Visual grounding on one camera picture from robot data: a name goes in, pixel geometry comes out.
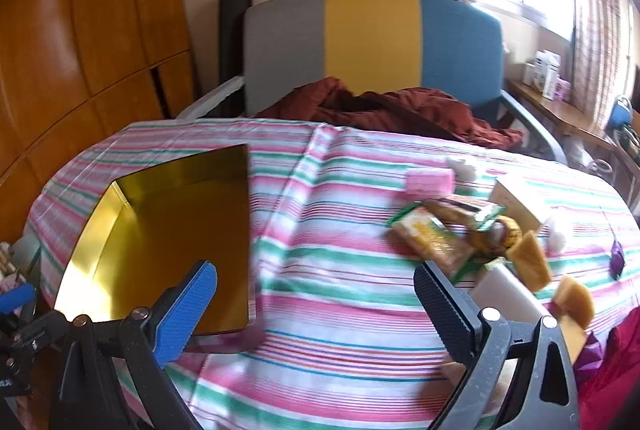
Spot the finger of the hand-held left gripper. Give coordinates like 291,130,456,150
0,286,39,313

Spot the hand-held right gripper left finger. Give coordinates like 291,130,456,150
47,260,221,430

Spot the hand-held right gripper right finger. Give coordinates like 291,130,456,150
413,261,581,430

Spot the white block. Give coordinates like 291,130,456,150
470,262,551,326

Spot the green-edged snack packet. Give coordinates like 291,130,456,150
425,195,506,231
390,202,481,283

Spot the gold tin box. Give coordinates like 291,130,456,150
52,144,253,338

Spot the yellow sponge block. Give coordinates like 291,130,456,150
505,232,553,293
550,275,596,331
557,315,588,363

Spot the yellow dark bundle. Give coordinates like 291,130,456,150
467,215,523,255

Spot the cardboard box lid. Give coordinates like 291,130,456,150
487,175,553,233

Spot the clear plastic bag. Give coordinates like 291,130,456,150
542,215,573,255
445,155,478,183

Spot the purple wrapper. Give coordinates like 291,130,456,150
609,240,627,281
575,330,616,381

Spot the striped tablecloth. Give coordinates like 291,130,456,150
25,117,640,430

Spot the red clothing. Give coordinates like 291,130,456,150
575,310,640,430

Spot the dark red cloth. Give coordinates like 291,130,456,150
252,77,526,151

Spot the wooden side desk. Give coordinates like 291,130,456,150
505,77,640,171

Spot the white carton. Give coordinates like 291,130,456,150
532,50,561,100

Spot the blue round bag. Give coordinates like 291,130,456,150
607,94,633,133

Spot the wooden wardrobe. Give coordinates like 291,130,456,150
0,0,201,245

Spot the black rolled mat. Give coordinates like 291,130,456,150
218,0,253,115

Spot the grey yellow blue chair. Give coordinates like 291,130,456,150
177,0,568,165

